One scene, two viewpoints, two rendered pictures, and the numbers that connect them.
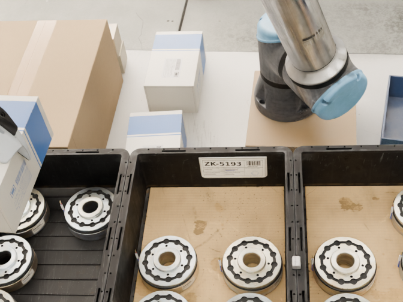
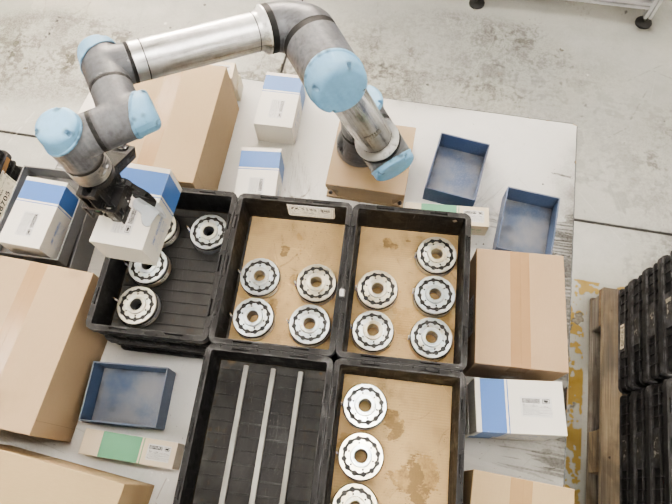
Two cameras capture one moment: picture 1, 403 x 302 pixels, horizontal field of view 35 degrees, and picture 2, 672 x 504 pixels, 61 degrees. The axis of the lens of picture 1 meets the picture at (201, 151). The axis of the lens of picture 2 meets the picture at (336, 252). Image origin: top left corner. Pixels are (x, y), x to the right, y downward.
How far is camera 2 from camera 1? 0.41 m
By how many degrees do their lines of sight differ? 18
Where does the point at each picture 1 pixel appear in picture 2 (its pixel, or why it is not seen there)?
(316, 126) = not seen: hidden behind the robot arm
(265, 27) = not seen: hidden behind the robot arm
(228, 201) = (306, 233)
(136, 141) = (245, 172)
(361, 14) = (453, 23)
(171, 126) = (272, 162)
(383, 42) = (466, 55)
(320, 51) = (377, 142)
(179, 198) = (272, 226)
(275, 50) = not seen: hidden behind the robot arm
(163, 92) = (268, 129)
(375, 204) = (406, 245)
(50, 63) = (180, 105)
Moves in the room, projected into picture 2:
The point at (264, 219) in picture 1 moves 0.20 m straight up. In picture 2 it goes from (330, 249) to (326, 215)
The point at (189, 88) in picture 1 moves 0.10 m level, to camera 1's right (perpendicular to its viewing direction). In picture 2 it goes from (288, 129) to (321, 126)
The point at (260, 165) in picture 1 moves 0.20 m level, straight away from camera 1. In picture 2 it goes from (330, 212) to (335, 148)
